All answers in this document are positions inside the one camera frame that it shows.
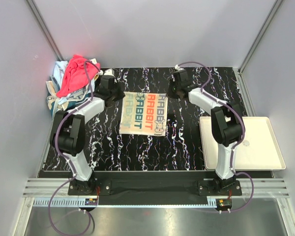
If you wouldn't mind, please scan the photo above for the cream rabbit print towel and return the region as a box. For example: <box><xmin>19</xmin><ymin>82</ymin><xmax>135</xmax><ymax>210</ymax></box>
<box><xmin>119</xmin><ymin>92</ymin><xmax>168</xmax><ymax>137</ymax></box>

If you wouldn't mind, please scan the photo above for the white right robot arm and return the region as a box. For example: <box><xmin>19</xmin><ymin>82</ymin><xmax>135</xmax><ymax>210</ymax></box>
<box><xmin>167</xmin><ymin>66</ymin><xmax>245</xmax><ymax>195</ymax></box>

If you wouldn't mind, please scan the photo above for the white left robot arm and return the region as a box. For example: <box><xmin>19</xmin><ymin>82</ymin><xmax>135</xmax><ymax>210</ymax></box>
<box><xmin>50</xmin><ymin>69</ymin><xmax>125</xmax><ymax>195</ymax></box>

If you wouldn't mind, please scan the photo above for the red pink towel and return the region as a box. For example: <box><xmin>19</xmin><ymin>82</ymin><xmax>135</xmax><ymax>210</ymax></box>
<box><xmin>56</xmin><ymin>55</ymin><xmax>89</xmax><ymax>98</ymax></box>

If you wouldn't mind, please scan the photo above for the white light blue towel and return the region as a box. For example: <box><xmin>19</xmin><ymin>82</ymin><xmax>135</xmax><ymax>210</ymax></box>
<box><xmin>51</xmin><ymin>61</ymin><xmax>68</xmax><ymax>90</ymax></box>

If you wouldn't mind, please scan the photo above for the teal patterned towel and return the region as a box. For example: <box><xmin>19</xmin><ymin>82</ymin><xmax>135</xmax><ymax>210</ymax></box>
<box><xmin>46</xmin><ymin>81</ymin><xmax>91</xmax><ymax>118</ymax></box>

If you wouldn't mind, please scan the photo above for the white plastic tray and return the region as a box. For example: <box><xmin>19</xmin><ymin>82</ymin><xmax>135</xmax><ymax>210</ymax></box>
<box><xmin>200</xmin><ymin>117</ymin><xmax>286</xmax><ymax>171</ymax></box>

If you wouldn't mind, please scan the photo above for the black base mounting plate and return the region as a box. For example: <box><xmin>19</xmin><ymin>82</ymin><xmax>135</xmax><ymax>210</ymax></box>
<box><xmin>68</xmin><ymin>171</ymin><xmax>242</xmax><ymax>196</ymax></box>

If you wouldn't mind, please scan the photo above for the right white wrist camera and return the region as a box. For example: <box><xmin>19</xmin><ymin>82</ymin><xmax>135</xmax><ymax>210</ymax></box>
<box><xmin>175</xmin><ymin>64</ymin><xmax>182</xmax><ymax>71</ymax></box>

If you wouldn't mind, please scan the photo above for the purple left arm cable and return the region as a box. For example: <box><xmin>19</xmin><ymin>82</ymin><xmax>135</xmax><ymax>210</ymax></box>
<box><xmin>47</xmin><ymin>59</ymin><xmax>100</xmax><ymax>235</ymax></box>

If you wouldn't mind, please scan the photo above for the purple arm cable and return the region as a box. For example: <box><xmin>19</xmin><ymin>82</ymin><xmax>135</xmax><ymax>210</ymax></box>
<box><xmin>47</xmin><ymin>59</ymin><xmax>100</xmax><ymax>235</ymax></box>
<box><xmin>179</xmin><ymin>61</ymin><xmax>255</xmax><ymax>213</ymax></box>

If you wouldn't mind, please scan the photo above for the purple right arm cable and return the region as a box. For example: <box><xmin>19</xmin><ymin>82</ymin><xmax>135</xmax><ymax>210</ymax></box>
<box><xmin>179</xmin><ymin>61</ymin><xmax>255</xmax><ymax>213</ymax></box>

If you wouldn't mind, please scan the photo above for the aluminium rail frame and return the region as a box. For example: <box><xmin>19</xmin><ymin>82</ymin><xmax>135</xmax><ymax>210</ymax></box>
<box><xmin>14</xmin><ymin>178</ymin><xmax>295</xmax><ymax>236</ymax></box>

